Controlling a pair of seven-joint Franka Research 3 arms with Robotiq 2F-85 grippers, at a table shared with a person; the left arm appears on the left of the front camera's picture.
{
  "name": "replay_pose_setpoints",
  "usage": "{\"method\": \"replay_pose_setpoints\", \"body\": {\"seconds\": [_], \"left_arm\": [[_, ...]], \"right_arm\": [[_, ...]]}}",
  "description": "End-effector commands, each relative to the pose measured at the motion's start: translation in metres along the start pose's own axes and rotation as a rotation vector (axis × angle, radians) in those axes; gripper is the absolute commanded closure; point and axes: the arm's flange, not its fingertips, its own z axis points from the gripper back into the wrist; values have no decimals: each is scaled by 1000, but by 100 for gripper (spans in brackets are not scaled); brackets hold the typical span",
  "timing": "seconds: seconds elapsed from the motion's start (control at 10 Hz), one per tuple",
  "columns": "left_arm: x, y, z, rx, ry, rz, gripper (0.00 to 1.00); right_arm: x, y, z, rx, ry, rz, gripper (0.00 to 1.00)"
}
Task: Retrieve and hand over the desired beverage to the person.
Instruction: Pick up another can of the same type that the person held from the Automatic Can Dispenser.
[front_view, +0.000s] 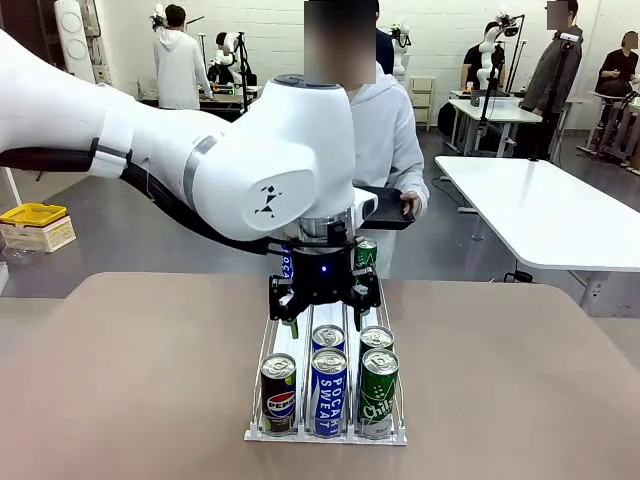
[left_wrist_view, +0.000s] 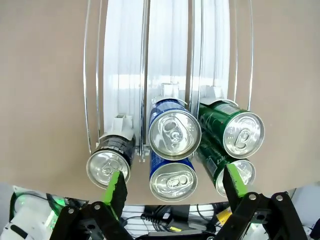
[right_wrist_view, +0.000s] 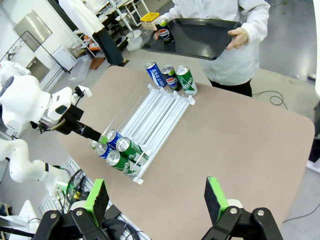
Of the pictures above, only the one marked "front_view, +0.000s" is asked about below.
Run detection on bystander in black clothes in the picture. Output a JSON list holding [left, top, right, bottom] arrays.
[[596, 30, 640, 162]]

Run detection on seated bystander in black shirt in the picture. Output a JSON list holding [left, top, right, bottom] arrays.
[[461, 22, 502, 92]]

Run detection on white folding crate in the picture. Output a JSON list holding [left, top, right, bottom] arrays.
[[0, 214, 78, 254]]

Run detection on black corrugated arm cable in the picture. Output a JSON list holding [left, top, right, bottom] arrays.
[[0, 146, 301, 257]]

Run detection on yellow crate lid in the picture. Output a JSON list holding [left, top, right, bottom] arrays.
[[0, 202, 68, 228]]

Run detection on person in white hoodie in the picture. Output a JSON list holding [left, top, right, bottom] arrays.
[[304, 0, 430, 279]]

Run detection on bystander in white hoodie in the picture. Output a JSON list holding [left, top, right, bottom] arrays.
[[151, 3, 214, 111]]

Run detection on tall white air conditioner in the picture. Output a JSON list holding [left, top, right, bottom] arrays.
[[53, 0, 107, 85]]

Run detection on green Chilsung cider can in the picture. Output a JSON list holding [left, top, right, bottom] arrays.
[[353, 238, 380, 298], [359, 325, 395, 354], [357, 348, 401, 441]]

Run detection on blue Pocari Sweat can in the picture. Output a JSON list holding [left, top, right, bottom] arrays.
[[279, 246, 297, 282], [309, 347, 349, 437], [311, 324, 347, 354]]

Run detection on black tripod with cables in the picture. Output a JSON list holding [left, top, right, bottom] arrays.
[[474, 42, 507, 147]]

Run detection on person's left hand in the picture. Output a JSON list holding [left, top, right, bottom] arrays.
[[398, 191, 424, 219]]

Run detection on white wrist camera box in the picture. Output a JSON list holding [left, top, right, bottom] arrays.
[[352, 187, 380, 235]]

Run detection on white background work table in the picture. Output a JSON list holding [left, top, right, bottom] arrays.
[[446, 97, 544, 157]]

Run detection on large white table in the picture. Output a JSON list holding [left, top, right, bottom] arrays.
[[433, 154, 640, 317]]

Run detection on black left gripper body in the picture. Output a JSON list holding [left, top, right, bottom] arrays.
[[290, 246, 355, 307]]

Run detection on clear plastic storage bin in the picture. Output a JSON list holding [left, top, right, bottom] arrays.
[[478, 95, 522, 113]]

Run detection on white wire can dispenser rack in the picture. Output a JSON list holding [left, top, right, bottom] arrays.
[[243, 277, 409, 446]]

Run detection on person's left forearm white sleeve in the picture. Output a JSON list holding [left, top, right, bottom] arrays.
[[392, 147, 430, 201]]

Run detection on bystander in grey jacket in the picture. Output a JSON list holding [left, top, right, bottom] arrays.
[[519, 0, 585, 161]]

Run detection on clear plastic bowl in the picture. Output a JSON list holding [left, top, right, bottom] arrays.
[[1, 243, 37, 267]]

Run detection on black Pepsi can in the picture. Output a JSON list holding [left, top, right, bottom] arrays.
[[260, 353, 298, 434]]

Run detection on black plastic serving tray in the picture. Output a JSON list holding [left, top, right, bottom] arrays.
[[353, 185, 418, 232]]

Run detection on white drawer cabinet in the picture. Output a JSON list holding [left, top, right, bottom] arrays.
[[409, 75, 437, 126]]

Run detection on bystander in dark shirt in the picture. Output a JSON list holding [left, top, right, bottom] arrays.
[[374, 27, 397, 76]]

